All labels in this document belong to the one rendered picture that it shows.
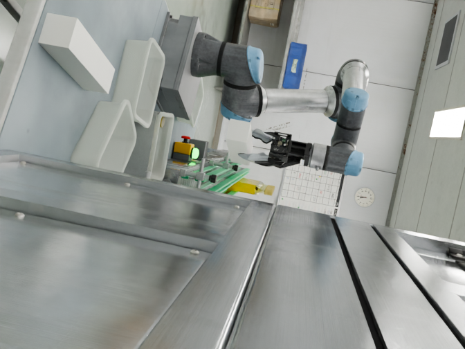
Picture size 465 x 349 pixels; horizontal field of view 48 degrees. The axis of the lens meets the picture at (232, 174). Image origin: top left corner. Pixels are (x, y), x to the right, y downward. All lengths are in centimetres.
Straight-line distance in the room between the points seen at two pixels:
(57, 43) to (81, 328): 78
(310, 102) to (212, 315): 162
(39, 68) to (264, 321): 82
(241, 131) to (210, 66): 37
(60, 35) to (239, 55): 83
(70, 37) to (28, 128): 19
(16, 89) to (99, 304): 71
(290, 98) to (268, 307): 155
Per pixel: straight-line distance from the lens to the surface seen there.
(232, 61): 176
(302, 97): 191
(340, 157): 154
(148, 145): 159
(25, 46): 104
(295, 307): 39
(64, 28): 106
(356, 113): 158
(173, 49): 175
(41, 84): 109
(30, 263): 42
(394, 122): 781
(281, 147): 153
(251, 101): 182
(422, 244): 88
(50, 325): 32
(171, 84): 169
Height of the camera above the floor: 126
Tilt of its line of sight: 7 degrees down
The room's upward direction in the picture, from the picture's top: 101 degrees clockwise
